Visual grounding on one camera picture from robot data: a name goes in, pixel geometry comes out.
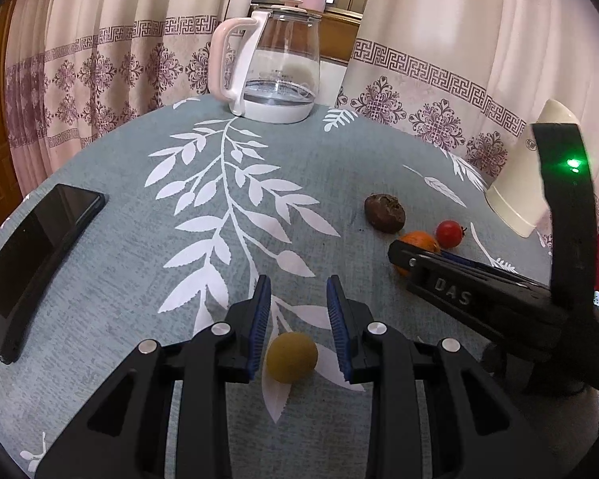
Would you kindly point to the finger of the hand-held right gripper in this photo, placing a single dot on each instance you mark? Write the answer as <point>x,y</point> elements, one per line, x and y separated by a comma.
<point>404,254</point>

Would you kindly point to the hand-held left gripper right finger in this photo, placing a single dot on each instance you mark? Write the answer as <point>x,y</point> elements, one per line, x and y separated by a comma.
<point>337,334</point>

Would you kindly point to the dark brown wrinkled fruit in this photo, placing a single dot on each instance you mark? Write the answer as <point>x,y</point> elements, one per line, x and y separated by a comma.
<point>384,212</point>

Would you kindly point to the glass electric kettle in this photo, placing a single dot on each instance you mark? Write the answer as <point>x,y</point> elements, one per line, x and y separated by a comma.
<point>279,110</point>

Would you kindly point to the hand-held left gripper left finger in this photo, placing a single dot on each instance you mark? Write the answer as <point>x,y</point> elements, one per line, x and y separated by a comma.
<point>260,329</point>

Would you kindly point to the patterned beige curtain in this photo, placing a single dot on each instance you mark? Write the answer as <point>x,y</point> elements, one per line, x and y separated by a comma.
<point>454,35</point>
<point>105,35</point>

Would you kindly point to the small red tomato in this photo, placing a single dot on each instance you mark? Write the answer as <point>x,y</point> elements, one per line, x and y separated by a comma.
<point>449,234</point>

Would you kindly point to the small orange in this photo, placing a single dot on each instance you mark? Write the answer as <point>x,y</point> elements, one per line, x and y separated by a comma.
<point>419,240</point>

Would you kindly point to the grey leaf-print tablecloth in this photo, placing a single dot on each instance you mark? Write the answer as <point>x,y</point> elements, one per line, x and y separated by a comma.
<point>329,169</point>

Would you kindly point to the round yellow-green fruit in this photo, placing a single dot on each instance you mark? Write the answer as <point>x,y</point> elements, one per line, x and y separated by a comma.
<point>290,357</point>

